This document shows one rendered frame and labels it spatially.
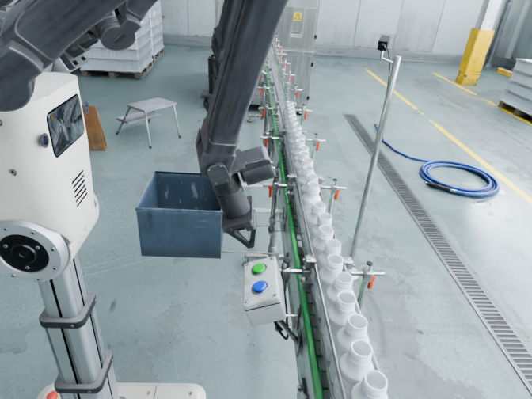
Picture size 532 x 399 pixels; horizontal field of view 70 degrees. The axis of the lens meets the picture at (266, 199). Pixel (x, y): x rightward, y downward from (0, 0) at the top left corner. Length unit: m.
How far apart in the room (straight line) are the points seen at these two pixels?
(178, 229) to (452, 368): 1.62
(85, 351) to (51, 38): 0.84
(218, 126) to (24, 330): 2.02
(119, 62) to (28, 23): 6.90
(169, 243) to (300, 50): 4.36
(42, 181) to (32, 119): 0.11
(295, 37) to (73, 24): 5.03
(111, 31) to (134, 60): 6.38
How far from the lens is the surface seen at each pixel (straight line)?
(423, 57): 12.01
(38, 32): 0.54
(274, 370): 2.10
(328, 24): 11.16
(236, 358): 2.13
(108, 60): 7.46
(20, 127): 0.75
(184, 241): 1.50
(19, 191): 0.82
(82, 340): 1.14
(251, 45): 0.55
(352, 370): 0.73
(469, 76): 9.65
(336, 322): 0.80
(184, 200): 1.76
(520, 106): 7.74
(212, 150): 0.66
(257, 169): 0.74
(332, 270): 0.88
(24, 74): 0.55
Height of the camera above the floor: 1.70
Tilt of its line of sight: 30 degrees down
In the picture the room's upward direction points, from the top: 5 degrees clockwise
